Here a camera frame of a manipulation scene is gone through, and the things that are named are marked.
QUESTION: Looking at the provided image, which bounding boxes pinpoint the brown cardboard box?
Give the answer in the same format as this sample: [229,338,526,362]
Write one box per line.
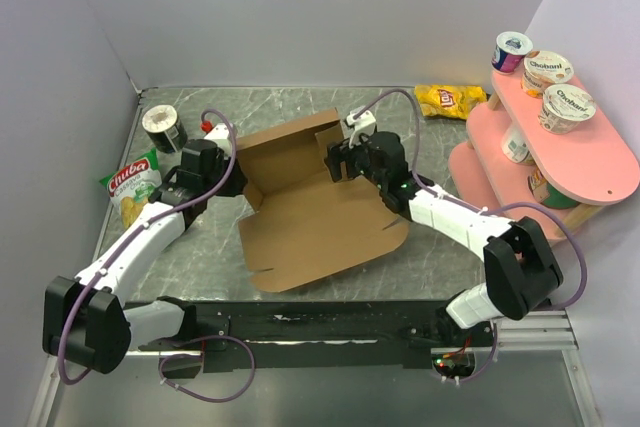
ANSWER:
[237,109,409,293]

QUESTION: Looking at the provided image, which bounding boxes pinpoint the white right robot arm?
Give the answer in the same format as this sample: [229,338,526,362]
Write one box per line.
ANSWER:
[324,132,563,346]

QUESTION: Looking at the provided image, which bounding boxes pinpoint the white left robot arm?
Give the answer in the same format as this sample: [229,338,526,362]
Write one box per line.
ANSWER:
[42,133,247,385]

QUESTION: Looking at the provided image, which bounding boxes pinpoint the black can white lid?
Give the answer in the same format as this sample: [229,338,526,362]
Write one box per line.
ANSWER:
[141,105,188,154]

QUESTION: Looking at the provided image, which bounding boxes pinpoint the green Chuba chips bag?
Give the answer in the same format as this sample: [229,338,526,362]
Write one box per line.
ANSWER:
[100,148,161,229]

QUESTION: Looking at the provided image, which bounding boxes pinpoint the yellow Lays chips bag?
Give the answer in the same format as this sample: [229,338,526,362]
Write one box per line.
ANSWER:
[414,84,488,120]

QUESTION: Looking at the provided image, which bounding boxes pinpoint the pink three-tier shelf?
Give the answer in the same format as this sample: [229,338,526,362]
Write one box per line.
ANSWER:
[448,71,639,230]

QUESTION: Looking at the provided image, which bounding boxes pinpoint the white cup middle shelf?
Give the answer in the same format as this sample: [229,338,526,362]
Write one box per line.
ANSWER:
[501,123,535,165]

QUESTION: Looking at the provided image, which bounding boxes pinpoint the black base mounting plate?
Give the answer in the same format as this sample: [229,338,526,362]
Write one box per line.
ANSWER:
[141,300,493,373]

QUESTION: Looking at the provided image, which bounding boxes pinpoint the purple white yogurt cup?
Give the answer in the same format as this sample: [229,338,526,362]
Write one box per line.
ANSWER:
[491,31,533,74]

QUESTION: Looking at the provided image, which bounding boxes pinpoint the green can lower shelf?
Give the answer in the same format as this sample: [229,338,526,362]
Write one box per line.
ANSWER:
[528,167,579,210]

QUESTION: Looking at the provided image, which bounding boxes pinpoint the Chobani yogurt cup rear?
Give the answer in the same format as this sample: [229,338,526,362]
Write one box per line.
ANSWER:
[520,50,574,98]

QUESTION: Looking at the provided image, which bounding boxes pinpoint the chobani yogurt cup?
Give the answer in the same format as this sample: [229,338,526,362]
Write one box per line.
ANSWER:
[538,84,597,135]
[520,50,574,98]

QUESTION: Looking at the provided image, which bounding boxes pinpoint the Chobani yogurt cup front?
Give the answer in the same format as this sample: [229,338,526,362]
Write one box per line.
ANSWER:
[538,84,597,135]

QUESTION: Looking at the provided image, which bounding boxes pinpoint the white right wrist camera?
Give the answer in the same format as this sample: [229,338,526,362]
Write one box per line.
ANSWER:
[344,109,377,149]

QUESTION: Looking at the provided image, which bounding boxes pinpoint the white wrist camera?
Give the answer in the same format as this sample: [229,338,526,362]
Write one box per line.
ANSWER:
[200,120,237,157]
[344,109,377,149]

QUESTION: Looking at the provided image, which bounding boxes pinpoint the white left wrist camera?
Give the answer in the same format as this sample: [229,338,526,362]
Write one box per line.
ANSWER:
[200,120,237,157]

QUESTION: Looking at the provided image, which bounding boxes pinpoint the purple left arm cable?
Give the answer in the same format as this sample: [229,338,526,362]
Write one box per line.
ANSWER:
[57,107,257,402]

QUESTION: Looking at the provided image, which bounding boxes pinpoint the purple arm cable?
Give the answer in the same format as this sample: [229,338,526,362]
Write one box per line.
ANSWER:
[57,107,257,402]
[349,89,589,384]

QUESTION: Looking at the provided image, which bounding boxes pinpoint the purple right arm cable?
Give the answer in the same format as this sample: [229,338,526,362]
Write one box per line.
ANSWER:
[349,89,589,384]

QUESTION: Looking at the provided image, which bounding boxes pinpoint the aluminium rail frame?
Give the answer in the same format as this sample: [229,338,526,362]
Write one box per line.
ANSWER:
[28,290,599,426]

